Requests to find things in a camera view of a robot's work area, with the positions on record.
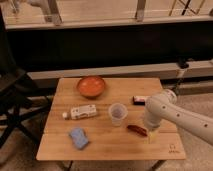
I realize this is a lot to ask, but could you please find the wooden folding table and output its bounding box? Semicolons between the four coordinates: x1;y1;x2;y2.
36;78;186;161

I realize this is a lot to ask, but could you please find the orange bowl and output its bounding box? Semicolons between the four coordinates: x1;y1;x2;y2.
76;76;106;98

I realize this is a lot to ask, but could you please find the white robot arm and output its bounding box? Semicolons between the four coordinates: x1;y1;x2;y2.
143;89;213;146

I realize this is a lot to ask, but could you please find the black chair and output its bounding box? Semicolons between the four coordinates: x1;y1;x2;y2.
0;8;51;148

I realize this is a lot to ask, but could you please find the blue sponge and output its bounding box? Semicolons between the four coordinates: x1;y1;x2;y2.
69;127;89;150

